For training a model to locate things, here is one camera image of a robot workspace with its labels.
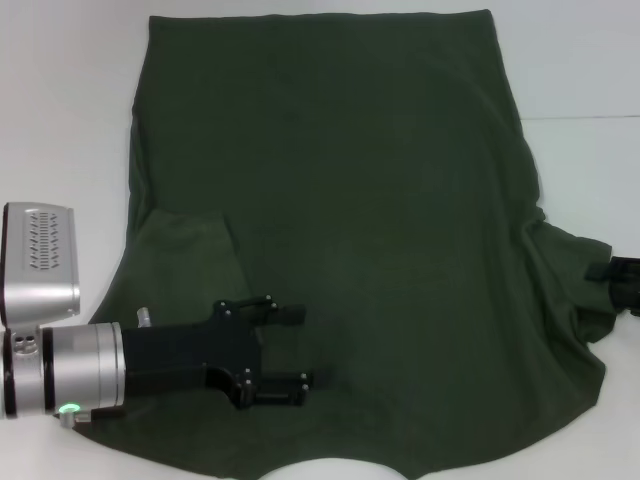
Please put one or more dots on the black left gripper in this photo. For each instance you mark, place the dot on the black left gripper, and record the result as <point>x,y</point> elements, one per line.
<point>185,355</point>

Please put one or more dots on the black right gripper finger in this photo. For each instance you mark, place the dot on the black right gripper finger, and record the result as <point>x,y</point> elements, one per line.
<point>600,270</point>
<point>627,300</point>

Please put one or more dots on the dark green shirt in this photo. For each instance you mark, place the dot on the dark green shirt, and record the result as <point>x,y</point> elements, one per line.
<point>350,175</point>

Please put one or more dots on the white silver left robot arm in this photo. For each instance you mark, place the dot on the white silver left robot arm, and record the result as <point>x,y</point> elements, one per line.
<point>80,365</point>

